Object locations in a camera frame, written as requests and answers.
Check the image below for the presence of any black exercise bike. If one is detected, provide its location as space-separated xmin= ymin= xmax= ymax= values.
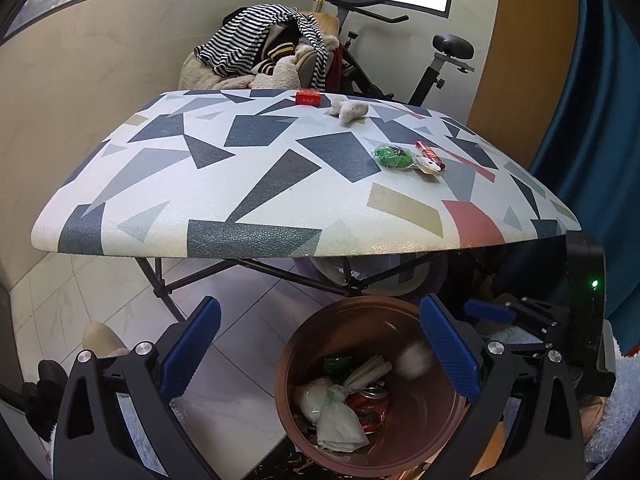
xmin=304 ymin=0 xmax=476 ymax=108

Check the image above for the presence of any beige slipper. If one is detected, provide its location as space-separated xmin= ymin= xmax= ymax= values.
xmin=82 ymin=322 xmax=129 ymax=359

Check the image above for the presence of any brown plastic trash bin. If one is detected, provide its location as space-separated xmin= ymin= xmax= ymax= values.
xmin=274 ymin=296 xmax=465 ymax=478

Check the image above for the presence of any red soda can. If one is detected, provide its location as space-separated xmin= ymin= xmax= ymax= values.
xmin=347 ymin=382 xmax=390 ymax=434

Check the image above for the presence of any small red wrapper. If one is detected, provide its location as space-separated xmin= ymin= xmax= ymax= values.
xmin=416 ymin=141 xmax=445 ymax=172

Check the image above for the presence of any green transparent snack bag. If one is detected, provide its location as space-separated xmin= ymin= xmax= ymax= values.
xmin=373 ymin=144 xmax=414 ymax=170

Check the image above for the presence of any blue curtain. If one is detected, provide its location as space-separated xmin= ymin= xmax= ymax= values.
xmin=532 ymin=0 xmax=639 ymax=353

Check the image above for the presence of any small red box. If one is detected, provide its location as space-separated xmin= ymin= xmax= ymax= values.
xmin=294 ymin=89 xmax=322 ymax=107

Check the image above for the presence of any geometric patterned table cover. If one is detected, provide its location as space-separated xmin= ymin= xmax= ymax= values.
xmin=32 ymin=90 xmax=579 ymax=258

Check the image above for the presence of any purple round basin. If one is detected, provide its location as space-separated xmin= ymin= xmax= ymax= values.
xmin=294 ymin=252 xmax=448 ymax=297

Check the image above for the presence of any cartoon snack packet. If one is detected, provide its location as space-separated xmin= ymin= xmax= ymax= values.
xmin=413 ymin=156 xmax=442 ymax=176

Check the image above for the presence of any white tissue bag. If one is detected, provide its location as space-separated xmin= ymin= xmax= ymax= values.
xmin=294 ymin=377 xmax=369 ymax=453

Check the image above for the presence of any striped black white shirt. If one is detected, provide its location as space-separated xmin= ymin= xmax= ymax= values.
xmin=193 ymin=3 xmax=329 ymax=91

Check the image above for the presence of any beige armchair with clothes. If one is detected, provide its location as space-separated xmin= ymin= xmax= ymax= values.
xmin=178 ymin=3 xmax=340 ymax=91

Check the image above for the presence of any black folding table frame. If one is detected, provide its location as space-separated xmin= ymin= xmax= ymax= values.
xmin=136 ymin=258 xmax=423 ymax=324

